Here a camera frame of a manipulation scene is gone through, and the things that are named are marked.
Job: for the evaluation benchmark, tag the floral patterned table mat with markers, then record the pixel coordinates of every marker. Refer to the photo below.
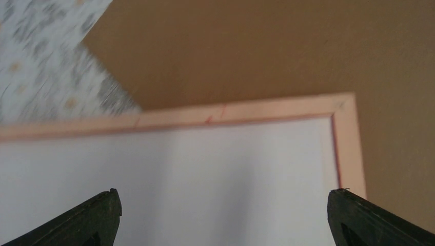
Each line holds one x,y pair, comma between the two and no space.
46,71

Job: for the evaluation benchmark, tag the red picture frame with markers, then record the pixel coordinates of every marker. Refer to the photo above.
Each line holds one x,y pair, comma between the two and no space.
340,107

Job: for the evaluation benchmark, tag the landscape photo print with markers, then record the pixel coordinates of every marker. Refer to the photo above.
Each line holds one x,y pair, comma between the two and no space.
252,184

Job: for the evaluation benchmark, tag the brown backing board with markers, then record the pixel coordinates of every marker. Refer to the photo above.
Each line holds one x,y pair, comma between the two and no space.
177,53

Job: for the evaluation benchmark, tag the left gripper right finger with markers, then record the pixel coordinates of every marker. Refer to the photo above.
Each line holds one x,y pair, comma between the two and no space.
354,220

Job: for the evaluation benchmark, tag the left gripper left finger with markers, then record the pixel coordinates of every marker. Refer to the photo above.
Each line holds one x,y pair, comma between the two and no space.
93,222

